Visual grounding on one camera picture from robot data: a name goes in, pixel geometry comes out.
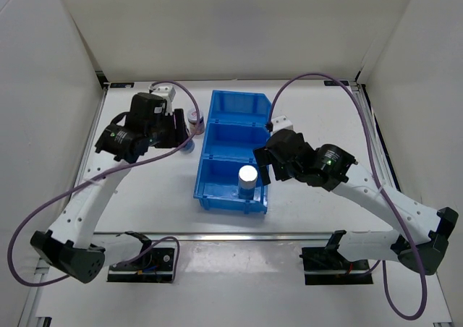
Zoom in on silver-cap shaker bottle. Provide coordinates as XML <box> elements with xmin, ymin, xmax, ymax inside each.
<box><xmin>238</xmin><ymin>165</ymin><xmax>258</xmax><ymax>200</ymax></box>
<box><xmin>179</xmin><ymin>140</ymin><xmax>195</xmax><ymax>154</ymax></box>

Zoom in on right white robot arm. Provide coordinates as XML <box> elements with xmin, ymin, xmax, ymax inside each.
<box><xmin>253</xmin><ymin>129</ymin><xmax>459</xmax><ymax>276</ymax></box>

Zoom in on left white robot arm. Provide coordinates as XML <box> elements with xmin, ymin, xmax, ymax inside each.
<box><xmin>30</xmin><ymin>85</ymin><xmax>189</xmax><ymax>283</ymax></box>

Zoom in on left white-lid spice jar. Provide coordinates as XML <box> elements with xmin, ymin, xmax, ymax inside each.
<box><xmin>187</xmin><ymin>109</ymin><xmax>205</xmax><ymax>135</ymax></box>

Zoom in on blue three-compartment plastic bin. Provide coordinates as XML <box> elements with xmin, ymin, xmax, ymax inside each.
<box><xmin>193</xmin><ymin>90</ymin><xmax>271</xmax><ymax>214</ymax></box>

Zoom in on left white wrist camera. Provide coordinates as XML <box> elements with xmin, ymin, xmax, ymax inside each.
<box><xmin>148</xmin><ymin>83</ymin><xmax>177</xmax><ymax>106</ymax></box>

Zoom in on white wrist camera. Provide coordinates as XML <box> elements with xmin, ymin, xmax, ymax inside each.
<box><xmin>271</xmin><ymin>115</ymin><xmax>293</xmax><ymax>132</ymax></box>
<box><xmin>148</xmin><ymin>83</ymin><xmax>177</xmax><ymax>106</ymax></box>

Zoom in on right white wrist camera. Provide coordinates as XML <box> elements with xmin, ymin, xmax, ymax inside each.
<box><xmin>271</xmin><ymin>115</ymin><xmax>293</xmax><ymax>132</ymax></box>

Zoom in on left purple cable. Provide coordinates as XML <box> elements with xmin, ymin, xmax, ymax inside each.
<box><xmin>7</xmin><ymin>82</ymin><xmax>200</xmax><ymax>288</ymax></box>

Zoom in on purple cable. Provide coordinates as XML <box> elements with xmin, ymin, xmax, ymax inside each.
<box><xmin>266</xmin><ymin>72</ymin><xmax>428</xmax><ymax>320</ymax></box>
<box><xmin>7</xmin><ymin>82</ymin><xmax>200</xmax><ymax>288</ymax></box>

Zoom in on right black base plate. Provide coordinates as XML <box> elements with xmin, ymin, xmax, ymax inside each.
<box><xmin>299</xmin><ymin>230</ymin><xmax>373</xmax><ymax>286</ymax></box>

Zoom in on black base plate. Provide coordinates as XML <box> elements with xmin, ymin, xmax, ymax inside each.
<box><xmin>106</xmin><ymin>232</ymin><xmax>180</xmax><ymax>284</ymax></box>
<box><xmin>299</xmin><ymin>230</ymin><xmax>373</xmax><ymax>286</ymax></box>

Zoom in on aluminium front rail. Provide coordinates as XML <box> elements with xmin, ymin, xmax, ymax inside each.
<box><xmin>99</xmin><ymin>232</ymin><xmax>391</xmax><ymax>242</ymax></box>

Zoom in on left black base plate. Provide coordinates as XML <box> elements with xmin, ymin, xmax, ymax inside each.
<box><xmin>106</xmin><ymin>232</ymin><xmax>180</xmax><ymax>284</ymax></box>

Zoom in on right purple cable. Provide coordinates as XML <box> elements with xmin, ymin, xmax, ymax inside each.
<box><xmin>266</xmin><ymin>72</ymin><xmax>428</xmax><ymax>320</ymax></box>

